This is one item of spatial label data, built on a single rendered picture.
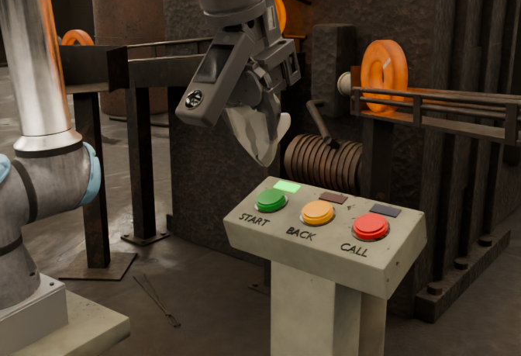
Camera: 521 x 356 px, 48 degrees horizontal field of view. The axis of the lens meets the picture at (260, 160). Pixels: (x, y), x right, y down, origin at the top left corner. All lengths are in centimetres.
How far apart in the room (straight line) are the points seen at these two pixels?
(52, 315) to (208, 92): 60
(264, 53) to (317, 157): 73
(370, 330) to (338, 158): 53
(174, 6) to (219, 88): 141
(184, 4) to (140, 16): 246
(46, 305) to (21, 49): 44
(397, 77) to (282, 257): 57
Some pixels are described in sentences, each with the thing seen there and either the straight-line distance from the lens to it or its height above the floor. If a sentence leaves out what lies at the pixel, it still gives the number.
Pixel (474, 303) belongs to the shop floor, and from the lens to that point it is 187.
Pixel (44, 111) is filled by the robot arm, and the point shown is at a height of 68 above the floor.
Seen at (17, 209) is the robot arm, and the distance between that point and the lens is 104.
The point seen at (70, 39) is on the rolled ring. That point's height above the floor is 71.
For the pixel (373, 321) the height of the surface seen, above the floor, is 39.
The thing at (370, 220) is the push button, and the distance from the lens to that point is 71.
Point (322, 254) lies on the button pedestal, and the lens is 70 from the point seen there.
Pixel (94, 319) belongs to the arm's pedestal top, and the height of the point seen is 30.
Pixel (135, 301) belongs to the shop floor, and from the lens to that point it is 182.
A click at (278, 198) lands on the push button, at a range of 77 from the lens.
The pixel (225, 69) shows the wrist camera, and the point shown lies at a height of 79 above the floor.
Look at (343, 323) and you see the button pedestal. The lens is 77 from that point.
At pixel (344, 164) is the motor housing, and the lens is 136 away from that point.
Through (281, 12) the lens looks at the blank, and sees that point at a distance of 164.
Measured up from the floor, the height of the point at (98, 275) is 1.
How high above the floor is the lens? 87
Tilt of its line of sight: 16 degrees down
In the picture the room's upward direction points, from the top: straight up
